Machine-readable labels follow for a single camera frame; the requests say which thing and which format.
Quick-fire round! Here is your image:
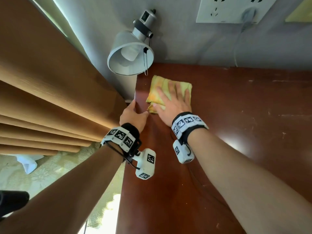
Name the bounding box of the person's right hand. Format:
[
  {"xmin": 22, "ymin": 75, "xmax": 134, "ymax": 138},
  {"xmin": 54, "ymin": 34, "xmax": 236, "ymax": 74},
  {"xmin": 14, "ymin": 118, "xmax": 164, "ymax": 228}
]
[{"xmin": 152, "ymin": 80, "xmax": 192, "ymax": 127}]

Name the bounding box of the person's left hand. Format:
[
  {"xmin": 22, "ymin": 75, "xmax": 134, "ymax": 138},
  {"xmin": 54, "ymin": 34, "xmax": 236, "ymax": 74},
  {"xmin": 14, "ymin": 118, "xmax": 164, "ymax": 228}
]
[{"xmin": 119, "ymin": 99, "xmax": 149, "ymax": 134}]

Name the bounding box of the yellow cleaning cloth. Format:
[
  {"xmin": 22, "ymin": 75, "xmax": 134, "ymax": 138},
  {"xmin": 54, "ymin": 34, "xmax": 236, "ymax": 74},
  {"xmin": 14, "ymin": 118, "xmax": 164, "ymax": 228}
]
[{"xmin": 146, "ymin": 75, "xmax": 193, "ymax": 114}]

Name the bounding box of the person's right forearm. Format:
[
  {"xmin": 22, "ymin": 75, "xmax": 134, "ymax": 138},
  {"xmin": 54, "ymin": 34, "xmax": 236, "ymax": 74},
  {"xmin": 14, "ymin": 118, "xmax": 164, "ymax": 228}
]
[{"xmin": 188, "ymin": 128, "xmax": 312, "ymax": 234}]

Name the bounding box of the person's left forearm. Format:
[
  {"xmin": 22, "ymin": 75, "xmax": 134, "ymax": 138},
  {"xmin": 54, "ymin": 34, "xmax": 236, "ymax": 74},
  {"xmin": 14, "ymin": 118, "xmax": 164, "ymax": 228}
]
[{"xmin": 0, "ymin": 145, "xmax": 125, "ymax": 234}]

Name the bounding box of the red-brown wooden table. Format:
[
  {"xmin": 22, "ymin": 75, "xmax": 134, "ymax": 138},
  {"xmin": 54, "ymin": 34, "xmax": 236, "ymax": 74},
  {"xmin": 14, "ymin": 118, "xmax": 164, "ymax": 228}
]
[{"xmin": 116, "ymin": 62, "xmax": 312, "ymax": 234}]

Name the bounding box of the white cone lamp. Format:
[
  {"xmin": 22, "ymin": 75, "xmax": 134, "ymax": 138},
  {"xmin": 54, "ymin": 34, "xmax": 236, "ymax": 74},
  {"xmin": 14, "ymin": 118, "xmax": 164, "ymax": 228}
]
[{"xmin": 107, "ymin": 9, "xmax": 157, "ymax": 76}]

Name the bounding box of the tan curtain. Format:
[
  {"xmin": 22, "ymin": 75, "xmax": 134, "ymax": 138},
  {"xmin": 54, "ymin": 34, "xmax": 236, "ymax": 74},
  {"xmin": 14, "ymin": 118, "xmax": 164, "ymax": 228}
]
[{"xmin": 0, "ymin": 0, "xmax": 127, "ymax": 156}]

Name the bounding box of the white sheer curtain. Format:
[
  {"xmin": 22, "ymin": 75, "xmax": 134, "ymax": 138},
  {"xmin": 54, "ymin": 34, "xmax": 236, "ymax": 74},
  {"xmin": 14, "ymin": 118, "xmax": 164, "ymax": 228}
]
[{"xmin": 14, "ymin": 154, "xmax": 44, "ymax": 175}]

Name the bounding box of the black grey sleeve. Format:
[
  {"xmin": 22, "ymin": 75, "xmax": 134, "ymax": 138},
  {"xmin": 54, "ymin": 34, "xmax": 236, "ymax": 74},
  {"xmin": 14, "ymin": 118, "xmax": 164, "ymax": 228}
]
[{"xmin": 0, "ymin": 190, "xmax": 30, "ymax": 217}]

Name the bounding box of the left wrist marker strap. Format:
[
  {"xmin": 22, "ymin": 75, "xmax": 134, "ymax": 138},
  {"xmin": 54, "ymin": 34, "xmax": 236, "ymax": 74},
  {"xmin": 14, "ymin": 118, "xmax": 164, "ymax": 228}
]
[{"xmin": 100, "ymin": 123, "xmax": 142, "ymax": 163}]

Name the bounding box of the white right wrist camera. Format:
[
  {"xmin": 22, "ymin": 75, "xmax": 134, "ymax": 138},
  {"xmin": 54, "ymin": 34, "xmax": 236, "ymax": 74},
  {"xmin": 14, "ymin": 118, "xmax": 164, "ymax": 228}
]
[{"xmin": 172, "ymin": 139, "xmax": 195, "ymax": 164}]

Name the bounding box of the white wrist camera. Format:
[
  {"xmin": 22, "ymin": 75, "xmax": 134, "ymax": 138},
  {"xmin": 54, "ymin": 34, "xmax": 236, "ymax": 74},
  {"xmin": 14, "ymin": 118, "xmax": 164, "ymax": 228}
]
[
  {"xmin": 172, "ymin": 139, "xmax": 195, "ymax": 164},
  {"xmin": 133, "ymin": 148, "xmax": 156, "ymax": 180}
]

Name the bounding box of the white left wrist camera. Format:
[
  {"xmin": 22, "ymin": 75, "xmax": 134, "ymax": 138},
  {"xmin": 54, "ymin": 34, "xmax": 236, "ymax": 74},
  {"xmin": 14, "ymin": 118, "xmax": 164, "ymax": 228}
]
[{"xmin": 133, "ymin": 148, "xmax": 156, "ymax": 180}]

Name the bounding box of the yellow wall plate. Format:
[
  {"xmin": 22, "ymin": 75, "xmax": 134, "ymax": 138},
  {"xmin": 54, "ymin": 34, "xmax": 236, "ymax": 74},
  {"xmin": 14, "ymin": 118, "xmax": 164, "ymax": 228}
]
[{"xmin": 285, "ymin": 0, "xmax": 312, "ymax": 23}]

